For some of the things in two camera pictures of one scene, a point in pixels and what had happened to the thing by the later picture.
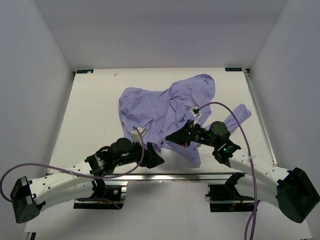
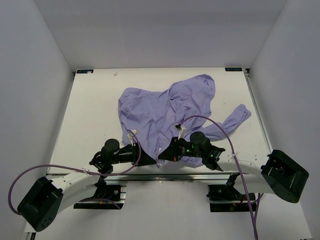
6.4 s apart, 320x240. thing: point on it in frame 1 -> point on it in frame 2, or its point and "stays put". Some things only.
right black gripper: x=181 y=136 -> x=172 y=152
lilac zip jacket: x=157 y=114 stays put
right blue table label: x=233 y=69 stays put
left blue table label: x=84 y=71 stays put
